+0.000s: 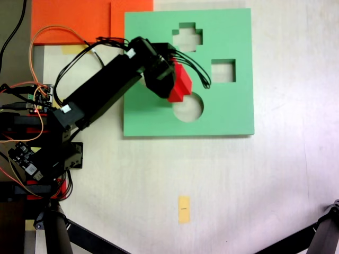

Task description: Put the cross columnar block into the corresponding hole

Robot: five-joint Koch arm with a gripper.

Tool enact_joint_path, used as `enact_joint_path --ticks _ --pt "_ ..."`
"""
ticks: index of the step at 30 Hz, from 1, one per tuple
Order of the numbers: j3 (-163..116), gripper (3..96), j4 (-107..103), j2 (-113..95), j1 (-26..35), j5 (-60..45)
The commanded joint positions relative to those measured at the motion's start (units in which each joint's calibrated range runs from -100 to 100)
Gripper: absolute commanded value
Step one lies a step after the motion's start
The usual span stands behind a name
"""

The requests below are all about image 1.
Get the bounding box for red cross block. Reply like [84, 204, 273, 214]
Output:
[167, 61, 193, 103]

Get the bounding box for green shape sorter board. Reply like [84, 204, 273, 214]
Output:
[123, 7, 255, 138]

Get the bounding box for yellow tape piece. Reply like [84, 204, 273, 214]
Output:
[61, 44, 88, 55]

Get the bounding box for circuit board with green terminal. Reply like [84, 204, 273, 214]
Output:
[27, 83, 56, 113]

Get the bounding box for yellow tape marker strip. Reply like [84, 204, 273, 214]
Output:
[177, 195, 191, 225]

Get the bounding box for red base clamp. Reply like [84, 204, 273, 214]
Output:
[26, 177, 67, 201]
[26, 126, 51, 135]

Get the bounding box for black circuit board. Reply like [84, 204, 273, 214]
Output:
[7, 141, 45, 183]

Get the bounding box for black tripod leg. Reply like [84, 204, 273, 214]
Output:
[308, 199, 339, 254]
[33, 201, 74, 254]

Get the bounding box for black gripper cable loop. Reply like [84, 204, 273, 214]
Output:
[171, 49, 212, 90]

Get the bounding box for thin black cable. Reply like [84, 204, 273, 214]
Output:
[83, 39, 105, 67]

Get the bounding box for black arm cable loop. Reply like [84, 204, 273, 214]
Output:
[54, 37, 130, 106]

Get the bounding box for long orange wire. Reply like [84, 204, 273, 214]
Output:
[28, 25, 87, 88]

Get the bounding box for black plug with cable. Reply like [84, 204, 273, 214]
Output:
[0, 84, 37, 96]
[0, 102, 32, 111]

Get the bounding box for thick black cable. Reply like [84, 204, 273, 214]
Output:
[0, 0, 28, 88]

